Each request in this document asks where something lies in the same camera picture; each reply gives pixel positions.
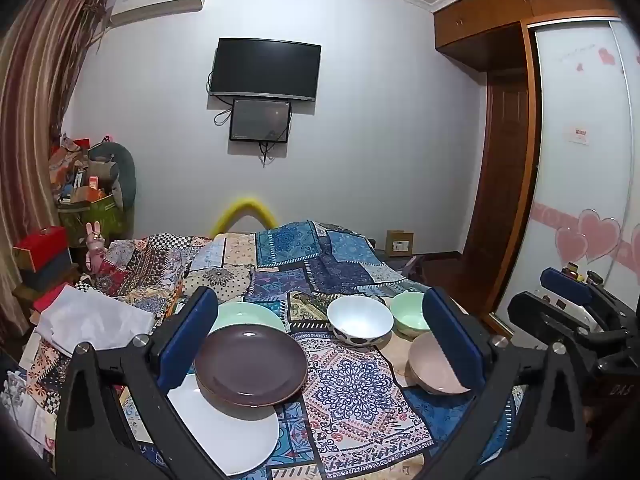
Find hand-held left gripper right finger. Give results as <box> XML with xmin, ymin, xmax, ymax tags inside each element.
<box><xmin>421</xmin><ymin>286</ymin><xmax>585</xmax><ymax>480</ymax></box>

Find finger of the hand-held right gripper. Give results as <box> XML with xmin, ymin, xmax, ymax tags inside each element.
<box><xmin>540</xmin><ymin>267</ymin><xmax>596</xmax><ymax>307</ymax></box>

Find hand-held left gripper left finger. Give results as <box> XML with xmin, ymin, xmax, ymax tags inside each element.
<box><xmin>54</xmin><ymin>286</ymin><xmax>238</xmax><ymax>480</ymax></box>

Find pink bowl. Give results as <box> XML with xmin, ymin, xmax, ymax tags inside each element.
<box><xmin>407</xmin><ymin>331</ymin><xmax>473</xmax><ymax>395</ymax></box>

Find green bowl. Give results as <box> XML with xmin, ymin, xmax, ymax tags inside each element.
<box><xmin>389</xmin><ymin>291</ymin><xmax>434</xmax><ymax>337</ymax></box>

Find green plate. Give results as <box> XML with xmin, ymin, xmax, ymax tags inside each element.
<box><xmin>210</xmin><ymin>302</ymin><xmax>289</xmax><ymax>334</ymax></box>

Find brown plate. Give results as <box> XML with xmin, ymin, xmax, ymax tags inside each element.
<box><xmin>194</xmin><ymin>324</ymin><xmax>309</xmax><ymax>408</ymax></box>

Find white bowl with dark spots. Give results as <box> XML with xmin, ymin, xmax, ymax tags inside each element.
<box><xmin>326</xmin><ymin>295</ymin><xmax>395</xmax><ymax>347</ymax></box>

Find white plate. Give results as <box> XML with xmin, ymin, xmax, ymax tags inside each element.
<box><xmin>166</xmin><ymin>372</ymin><xmax>280</xmax><ymax>477</ymax></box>

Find white folded cloth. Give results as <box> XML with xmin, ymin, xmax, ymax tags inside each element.
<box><xmin>35</xmin><ymin>290</ymin><xmax>155</xmax><ymax>357</ymax></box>

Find white sliding door with hearts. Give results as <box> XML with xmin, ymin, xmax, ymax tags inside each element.
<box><xmin>492</xmin><ymin>17</ymin><xmax>640</xmax><ymax>341</ymax></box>

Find cardboard box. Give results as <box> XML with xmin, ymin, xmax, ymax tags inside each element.
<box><xmin>385</xmin><ymin>230</ymin><xmax>415</xmax><ymax>259</ymax></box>

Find patchwork patterned blanket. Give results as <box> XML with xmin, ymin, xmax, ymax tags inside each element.
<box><xmin>10</xmin><ymin>219</ymin><xmax>526</xmax><ymax>480</ymax></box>

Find pink rabbit toy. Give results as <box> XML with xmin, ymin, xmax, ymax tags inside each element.
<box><xmin>84</xmin><ymin>221</ymin><xmax>109</xmax><ymax>274</ymax></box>

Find brown wooden door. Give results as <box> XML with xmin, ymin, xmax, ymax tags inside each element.
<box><xmin>462</xmin><ymin>72</ymin><xmax>532</xmax><ymax>283</ymax></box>

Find yellow foam arch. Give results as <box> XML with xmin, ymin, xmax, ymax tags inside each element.
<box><xmin>210</xmin><ymin>195</ymin><xmax>279</xmax><ymax>239</ymax></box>

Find dark grey box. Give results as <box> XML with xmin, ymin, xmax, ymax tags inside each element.
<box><xmin>17</xmin><ymin>252</ymin><xmax>76</xmax><ymax>292</ymax></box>

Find green box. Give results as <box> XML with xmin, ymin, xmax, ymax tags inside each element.
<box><xmin>59</xmin><ymin>195</ymin><xmax>127</xmax><ymax>242</ymax></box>

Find red box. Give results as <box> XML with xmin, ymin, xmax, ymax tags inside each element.
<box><xmin>12</xmin><ymin>226</ymin><xmax>69</xmax><ymax>273</ymax></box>

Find grey plush pillow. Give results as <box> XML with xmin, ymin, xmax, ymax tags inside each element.
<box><xmin>87</xmin><ymin>142</ymin><xmax>137</xmax><ymax>211</ymax></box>

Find pile of assorted boxes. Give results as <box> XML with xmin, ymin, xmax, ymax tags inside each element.
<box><xmin>49</xmin><ymin>132</ymin><xmax>121</xmax><ymax>206</ymax></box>

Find small black monitor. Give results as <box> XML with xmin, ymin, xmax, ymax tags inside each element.
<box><xmin>229</xmin><ymin>98</ymin><xmax>293</xmax><ymax>144</ymax></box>

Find striped brown curtain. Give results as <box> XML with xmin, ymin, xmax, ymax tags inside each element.
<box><xmin>0</xmin><ymin>0</ymin><xmax>110</xmax><ymax>341</ymax></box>

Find brown wooden wardrobe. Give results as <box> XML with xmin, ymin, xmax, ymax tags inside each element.
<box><xmin>432</xmin><ymin>0</ymin><xmax>626</xmax><ymax>333</ymax></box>

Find white air conditioner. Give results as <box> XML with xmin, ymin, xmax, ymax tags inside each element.
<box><xmin>107</xmin><ymin>0</ymin><xmax>209</xmax><ymax>29</ymax></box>

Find black wall television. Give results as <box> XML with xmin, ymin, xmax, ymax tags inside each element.
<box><xmin>209</xmin><ymin>37</ymin><xmax>322</xmax><ymax>102</ymax></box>

